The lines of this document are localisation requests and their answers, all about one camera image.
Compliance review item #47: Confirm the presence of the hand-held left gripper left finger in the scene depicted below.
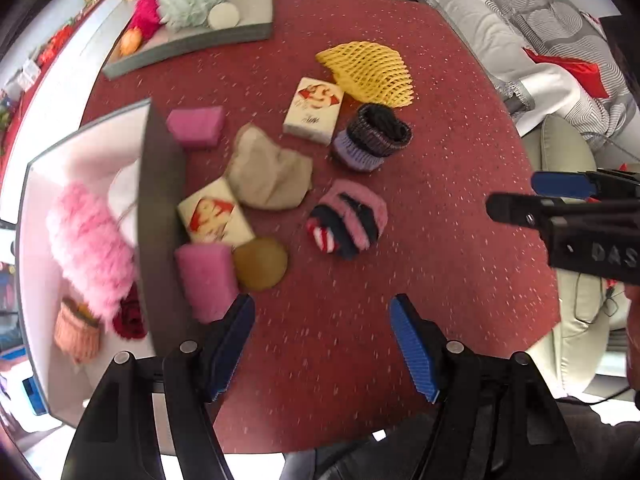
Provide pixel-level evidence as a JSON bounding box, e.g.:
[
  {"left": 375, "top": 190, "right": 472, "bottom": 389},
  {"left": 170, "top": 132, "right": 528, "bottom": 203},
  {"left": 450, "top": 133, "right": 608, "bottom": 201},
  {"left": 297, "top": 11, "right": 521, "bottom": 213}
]
[{"left": 62, "top": 292, "right": 257, "bottom": 480}]

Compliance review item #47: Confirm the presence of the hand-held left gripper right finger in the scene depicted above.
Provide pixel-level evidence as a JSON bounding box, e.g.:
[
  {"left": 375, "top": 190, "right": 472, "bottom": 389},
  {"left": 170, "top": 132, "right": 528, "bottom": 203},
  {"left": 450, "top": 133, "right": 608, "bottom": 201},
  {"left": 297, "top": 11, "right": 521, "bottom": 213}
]
[{"left": 389, "top": 293, "right": 580, "bottom": 480}]

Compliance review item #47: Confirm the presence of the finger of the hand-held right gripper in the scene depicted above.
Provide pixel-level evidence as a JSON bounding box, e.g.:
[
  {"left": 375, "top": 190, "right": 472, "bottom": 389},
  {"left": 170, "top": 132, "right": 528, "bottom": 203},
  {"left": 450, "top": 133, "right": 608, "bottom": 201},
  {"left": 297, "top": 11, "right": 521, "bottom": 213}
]
[
  {"left": 531, "top": 169, "right": 640, "bottom": 201},
  {"left": 486, "top": 192, "right": 552, "bottom": 231}
]

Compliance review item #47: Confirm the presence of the pink rectangular sponge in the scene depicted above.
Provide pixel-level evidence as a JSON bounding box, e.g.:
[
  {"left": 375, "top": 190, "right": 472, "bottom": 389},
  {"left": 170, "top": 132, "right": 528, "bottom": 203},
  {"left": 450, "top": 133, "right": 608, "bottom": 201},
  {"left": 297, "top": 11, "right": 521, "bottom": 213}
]
[
  {"left": 166, "top": 106, "right": 225, "bottom": 148},
  {"left": 175, "top": 242, "right": 240, "bottom": 325}
]

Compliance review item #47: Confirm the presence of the brown round sponge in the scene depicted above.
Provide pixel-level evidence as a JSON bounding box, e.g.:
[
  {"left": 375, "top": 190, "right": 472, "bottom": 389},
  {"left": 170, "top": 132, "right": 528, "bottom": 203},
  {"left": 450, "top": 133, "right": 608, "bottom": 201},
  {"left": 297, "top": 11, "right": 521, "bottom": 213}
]
[{"left": 232, "top": 237, "right": 289, "bottom": 292}]

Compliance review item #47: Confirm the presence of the white tissue pack red print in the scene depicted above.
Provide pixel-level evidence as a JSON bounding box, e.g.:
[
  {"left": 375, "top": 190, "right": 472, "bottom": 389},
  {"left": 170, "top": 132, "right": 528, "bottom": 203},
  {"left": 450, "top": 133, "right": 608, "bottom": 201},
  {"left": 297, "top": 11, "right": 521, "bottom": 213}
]
[
  {"left": 282, "top": 77, "right": 345, "bottom": 147},
  {"left": 177, "top": 177, "right": 256, "bottom": 250}
]

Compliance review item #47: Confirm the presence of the pink black striped sock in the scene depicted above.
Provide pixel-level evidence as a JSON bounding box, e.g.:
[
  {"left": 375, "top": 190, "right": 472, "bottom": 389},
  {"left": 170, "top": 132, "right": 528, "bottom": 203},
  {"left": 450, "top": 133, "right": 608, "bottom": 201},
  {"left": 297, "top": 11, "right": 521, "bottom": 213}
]
[{"left": 306, "top": 179, "right": 388, "bottom": 260}]

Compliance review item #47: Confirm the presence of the purple black sock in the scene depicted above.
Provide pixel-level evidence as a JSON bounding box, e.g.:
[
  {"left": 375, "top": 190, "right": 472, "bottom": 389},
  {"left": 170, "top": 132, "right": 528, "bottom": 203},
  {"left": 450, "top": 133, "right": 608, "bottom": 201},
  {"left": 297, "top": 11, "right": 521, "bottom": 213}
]
[{"left": 331, "top": 102, "right": 412, "bottom": 173}]

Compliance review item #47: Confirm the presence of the grey storage box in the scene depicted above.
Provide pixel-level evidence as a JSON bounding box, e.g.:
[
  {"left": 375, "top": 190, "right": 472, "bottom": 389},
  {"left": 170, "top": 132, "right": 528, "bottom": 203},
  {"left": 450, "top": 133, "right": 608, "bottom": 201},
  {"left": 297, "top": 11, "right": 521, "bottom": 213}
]
[{"left": 15, "top": 97, "right": 190, "bottom": 428}]

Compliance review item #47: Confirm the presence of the beige cloth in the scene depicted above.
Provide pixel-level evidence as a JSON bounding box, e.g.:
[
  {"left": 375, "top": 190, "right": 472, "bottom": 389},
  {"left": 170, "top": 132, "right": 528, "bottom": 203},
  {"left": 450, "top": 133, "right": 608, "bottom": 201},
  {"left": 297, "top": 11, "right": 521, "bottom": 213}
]
[{"left": 225, "top": 124, "right": 313, "bottom": 211}]

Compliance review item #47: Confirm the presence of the yellow foam net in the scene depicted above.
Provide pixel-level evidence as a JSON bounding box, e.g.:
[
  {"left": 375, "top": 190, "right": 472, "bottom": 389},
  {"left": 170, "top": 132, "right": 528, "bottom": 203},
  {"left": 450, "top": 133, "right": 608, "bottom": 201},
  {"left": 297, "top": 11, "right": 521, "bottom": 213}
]
[{"left": 316, "top": 42, "right": 415, "bottom": 108}]

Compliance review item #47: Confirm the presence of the grey shallow tray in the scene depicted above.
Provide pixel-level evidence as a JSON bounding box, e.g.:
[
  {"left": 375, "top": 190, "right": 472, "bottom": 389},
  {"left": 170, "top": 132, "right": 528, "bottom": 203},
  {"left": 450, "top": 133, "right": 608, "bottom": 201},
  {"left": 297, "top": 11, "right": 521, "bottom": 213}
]
[{"left": 102, "top": 0, "right": 275, "bottom": 80}]

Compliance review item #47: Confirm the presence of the orange soft toy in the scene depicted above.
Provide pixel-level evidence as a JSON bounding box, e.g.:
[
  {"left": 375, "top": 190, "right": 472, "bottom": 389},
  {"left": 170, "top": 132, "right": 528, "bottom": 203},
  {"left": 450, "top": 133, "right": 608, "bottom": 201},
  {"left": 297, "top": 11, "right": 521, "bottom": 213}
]
[{"left": 119, "top": 27, "right": 143, "bottom": 56}]

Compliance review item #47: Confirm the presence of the beige armchair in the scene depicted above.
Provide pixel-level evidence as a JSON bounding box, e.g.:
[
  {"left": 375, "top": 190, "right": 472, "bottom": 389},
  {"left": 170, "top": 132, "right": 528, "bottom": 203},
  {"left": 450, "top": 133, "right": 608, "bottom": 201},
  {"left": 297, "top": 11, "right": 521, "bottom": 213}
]
[{"left": 520, "top": 115, "right": 640, "bottom": 396}]

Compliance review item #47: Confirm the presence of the red rose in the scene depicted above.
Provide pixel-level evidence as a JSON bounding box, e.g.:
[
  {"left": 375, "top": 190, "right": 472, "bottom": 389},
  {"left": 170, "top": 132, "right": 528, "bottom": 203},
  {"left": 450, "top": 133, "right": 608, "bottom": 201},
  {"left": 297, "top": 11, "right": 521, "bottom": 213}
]
[{"left": 112, "top": 285, "right": 148, "bottom": 341}]

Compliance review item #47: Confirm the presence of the red cushion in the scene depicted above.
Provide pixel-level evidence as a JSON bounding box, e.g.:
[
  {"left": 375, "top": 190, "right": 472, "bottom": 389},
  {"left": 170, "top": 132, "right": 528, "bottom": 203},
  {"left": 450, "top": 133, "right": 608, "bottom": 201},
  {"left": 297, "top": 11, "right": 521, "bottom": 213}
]
[{"left": 522, "top": 47, "right": 608, "bottom": 98}]

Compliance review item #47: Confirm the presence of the small woven basket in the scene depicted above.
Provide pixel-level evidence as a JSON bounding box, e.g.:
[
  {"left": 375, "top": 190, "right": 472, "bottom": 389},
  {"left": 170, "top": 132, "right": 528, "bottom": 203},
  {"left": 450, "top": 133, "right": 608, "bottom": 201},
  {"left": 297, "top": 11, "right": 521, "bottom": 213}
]
[{"left": 54, "top": 297, "right": 101, "bottom": 363}]

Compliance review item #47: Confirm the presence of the pink fluffy duster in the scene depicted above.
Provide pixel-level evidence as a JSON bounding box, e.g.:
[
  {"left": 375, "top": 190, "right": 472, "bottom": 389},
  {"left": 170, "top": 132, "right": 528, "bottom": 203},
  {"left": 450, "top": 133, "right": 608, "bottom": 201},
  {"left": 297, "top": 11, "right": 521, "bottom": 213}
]
[{"left": 46, "top": 182, "right": 136, "bottom": 321}]

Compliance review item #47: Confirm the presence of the white cloth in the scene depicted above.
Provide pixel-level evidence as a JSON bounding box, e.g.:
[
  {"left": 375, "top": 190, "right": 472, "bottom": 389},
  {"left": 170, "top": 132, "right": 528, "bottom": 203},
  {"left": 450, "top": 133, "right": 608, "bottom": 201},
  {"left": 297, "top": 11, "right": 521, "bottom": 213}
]
[{"left": 107, "top": 162, "right": 143, "bottom": 241}]

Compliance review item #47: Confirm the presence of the grey striped sofa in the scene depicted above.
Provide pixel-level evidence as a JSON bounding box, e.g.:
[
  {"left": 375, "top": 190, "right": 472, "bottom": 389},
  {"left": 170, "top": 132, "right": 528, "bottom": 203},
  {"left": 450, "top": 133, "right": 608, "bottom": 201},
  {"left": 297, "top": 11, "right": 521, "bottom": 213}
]
[{"left": 375, "top": 0, "right": 640, "bottom": 153}]

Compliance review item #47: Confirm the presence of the white round puff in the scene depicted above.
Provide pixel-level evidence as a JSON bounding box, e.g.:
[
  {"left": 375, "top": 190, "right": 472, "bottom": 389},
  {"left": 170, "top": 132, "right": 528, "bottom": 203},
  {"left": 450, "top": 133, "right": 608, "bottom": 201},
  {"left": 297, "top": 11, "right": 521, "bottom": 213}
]
[{"left": 207, "top": 2, "right": 241, "bottom": 31}]

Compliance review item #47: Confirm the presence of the magenta fluffy ball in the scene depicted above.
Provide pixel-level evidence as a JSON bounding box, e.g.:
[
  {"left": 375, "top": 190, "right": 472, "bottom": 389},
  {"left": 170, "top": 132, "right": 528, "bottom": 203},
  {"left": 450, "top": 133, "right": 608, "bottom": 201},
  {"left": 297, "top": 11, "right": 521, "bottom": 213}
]
[{"left": 129, "top": 0, "right": 162, "bottom": 38}]

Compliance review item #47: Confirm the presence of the row of small decorations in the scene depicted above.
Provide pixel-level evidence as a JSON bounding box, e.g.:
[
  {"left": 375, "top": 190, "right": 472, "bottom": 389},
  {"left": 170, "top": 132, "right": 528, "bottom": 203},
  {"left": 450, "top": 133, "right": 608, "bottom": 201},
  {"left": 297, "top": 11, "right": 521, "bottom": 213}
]
[{"left": 0, "top": 0, "right": 166, "bottom": 126}]

